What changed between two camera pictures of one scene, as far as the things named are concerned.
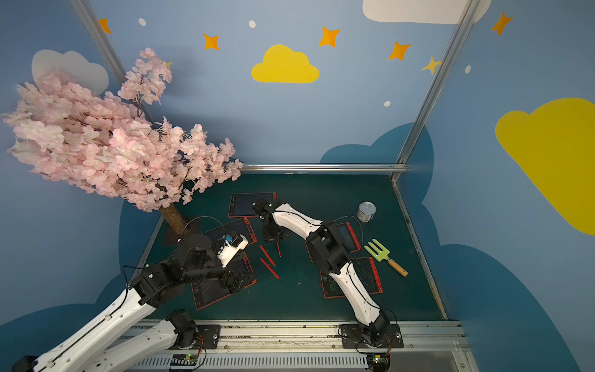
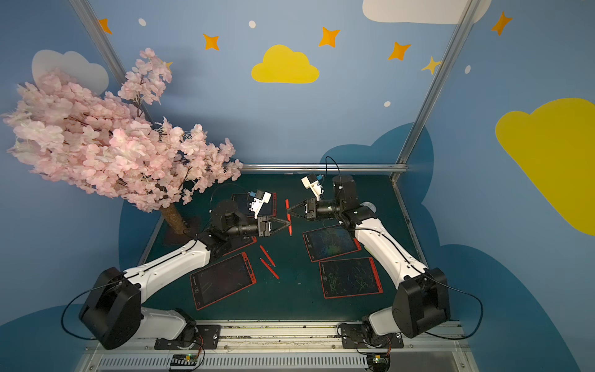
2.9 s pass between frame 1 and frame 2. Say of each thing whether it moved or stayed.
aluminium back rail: stayed
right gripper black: moved
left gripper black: moved
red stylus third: stayed
